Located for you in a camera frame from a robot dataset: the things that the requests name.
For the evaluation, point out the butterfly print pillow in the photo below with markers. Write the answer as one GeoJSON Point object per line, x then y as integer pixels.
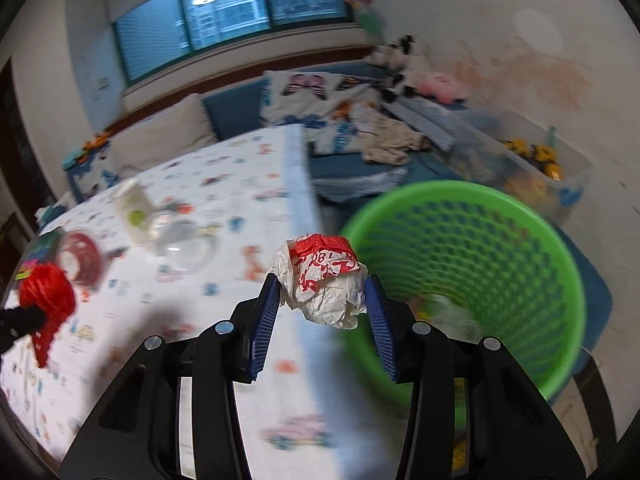
{"type": "Point", "coordinates": [305, 95]}

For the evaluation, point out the teal toy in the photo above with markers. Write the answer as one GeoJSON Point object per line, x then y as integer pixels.
{"type": "Point", "coordinates": [72, 160]}

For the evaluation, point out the white printed blanket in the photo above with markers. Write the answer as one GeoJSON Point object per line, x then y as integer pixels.
{"type": "Point", "coordinates": [200, 310]}

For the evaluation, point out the white light switch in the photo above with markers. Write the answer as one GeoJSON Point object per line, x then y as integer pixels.
{"type": "Point", "coordinates": [103, 83]}

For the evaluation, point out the dark wooden door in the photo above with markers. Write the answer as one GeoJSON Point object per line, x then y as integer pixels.
{"type": "Point", "coordinates": [20, 135]}

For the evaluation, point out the window with green frame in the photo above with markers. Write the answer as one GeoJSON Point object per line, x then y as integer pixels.
{"type": "Point", "coordinates": [225, 5]}

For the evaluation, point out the blue sofa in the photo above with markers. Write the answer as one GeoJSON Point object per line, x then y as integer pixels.
{"type": "Point", "coordinates": [232, 110]}

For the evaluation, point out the dark colourful flat box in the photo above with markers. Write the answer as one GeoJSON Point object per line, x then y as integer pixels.
{"type": "Point", "coordinates": [40, 247]}

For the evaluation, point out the clear plastic storage box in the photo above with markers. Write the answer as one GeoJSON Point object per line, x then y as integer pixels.
{"type": "Point", "coordinates": [570, 180]}

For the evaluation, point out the beige crumpled clothes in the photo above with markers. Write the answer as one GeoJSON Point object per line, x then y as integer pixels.
{"type": "Point", "coordinates": [390, 135]}

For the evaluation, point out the white red wrapper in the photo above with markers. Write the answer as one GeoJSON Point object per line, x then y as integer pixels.
{"type": "Point", "coordinates": [320, 285]}

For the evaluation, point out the black white cow plush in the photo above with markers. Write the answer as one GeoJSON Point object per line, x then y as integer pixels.
{"type": "Point", "coordinates": [395, 52]}

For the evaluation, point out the clear round plastic lid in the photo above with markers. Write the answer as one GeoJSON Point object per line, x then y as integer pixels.
{"type": "Point", "coordinates": [187, 257]}

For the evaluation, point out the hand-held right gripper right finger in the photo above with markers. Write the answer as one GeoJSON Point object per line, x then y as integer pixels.
{"type": "Point", "coordinates": [382, 325]}

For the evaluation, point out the butterfly print cloth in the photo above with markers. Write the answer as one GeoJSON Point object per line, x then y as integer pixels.
{"type": "Point", "coordinates": [100, 177]}

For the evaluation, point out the red instant noodle cup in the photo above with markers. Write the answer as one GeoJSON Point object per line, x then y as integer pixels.
{"type": "Point", "coordinates": [80, 257]}

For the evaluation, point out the green plastic mesh basket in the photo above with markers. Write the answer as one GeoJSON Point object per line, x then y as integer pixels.
{"type": "Point", "coordinates": [500, 260]}

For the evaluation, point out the plain white pillow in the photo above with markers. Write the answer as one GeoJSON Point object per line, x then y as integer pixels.
{"type": "Point", "coordinates": [165, 130]}

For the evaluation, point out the grey patterned cushion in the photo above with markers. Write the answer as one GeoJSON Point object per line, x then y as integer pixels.
{"type": "Point", "coordinates": [435, 120]}

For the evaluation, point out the red mesh bag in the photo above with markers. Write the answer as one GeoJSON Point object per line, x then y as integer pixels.
{"type": "Point", "coordinates": [47, 295]}

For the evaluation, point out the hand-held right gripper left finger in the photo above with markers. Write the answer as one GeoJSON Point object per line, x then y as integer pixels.
{"type": "Point", "coordinates": [265, 325]}

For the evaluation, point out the pink plush toy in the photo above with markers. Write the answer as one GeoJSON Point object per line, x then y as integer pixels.
{"type": "Point", "coordinates": [440, 87]}

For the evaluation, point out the orange toy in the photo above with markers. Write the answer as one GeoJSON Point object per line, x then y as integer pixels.
{"type": "Point", "coordinates": [97, 141]}

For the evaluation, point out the teal tissue pack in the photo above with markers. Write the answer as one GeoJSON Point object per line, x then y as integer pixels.
{"type": "Point", "coordinates": [50, 210]}

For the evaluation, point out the yellow toy vehicles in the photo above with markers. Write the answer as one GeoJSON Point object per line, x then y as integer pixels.
{"type": "Point", "coordinates": [540, 155]}

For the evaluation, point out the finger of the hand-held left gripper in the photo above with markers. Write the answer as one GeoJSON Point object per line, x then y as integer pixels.
{"type": "Point", "coordinates": [20, 319]}

